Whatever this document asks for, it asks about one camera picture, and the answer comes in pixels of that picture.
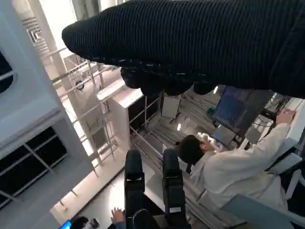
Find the black knitted gloved right hand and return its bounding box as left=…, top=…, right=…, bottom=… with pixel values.
left=61, top=0, right=305, bottom=99

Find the white square panel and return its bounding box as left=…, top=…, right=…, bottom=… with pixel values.
left=161, top=96, right=181, bottom=119

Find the large computer monitor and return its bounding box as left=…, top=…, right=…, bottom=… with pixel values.
left=213, top=85, right=272, bottom=138

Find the small laptop screen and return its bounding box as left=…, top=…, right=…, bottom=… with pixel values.
left=211, top=125, right=236, bottom=146

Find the white shelf unit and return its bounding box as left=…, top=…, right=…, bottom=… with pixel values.
left=97, top=83, right=165, bottom=165

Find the white ceiling vent grille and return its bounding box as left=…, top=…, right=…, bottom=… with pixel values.
left=21, top=16, right=50, bottom=53

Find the grey office chair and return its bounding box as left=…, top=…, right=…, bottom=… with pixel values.
left=220, top=137, right=305, bottom=229

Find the person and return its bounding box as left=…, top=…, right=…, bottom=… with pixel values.
left=71, top=207, right=129, bottom=229

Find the small grey device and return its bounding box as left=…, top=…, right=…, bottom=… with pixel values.
left=85, top=218, right=100, bottom=229

